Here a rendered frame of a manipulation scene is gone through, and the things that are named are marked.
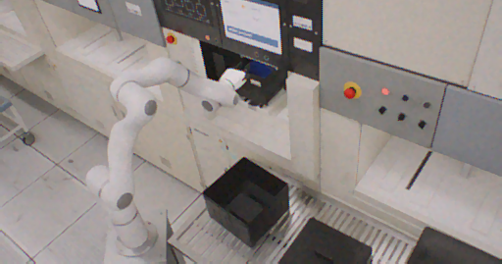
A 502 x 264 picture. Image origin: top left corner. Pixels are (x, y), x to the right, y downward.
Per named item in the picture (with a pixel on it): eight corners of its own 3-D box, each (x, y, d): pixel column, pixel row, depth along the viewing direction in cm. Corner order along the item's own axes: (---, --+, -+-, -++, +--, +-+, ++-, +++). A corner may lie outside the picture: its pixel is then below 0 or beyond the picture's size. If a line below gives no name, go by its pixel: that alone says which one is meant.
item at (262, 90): (234, 98, 242) (226, 50, 220) (256, 79, 253) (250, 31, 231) (270, 113, 230) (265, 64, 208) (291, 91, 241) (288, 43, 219)
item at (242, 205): (247, 179, 216) (243, 155, 205) (291, 207, 201) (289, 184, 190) (207, 215, 203) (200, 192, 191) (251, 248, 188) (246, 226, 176)
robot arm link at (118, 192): (113, 192, 182) (134, 212, 173) (86, 196, 173) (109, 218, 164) (142, 80, 169) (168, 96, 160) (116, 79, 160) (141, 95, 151)
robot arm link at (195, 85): (204, 69, 170) (243, 92, 196) (175, 65, 179) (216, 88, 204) (198, 90, 169) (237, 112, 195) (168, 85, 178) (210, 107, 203)
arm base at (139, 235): (113, 260, 191) (98, 237, 178) (117, 224, 205) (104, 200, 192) (156, 252, 191) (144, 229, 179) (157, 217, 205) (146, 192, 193)
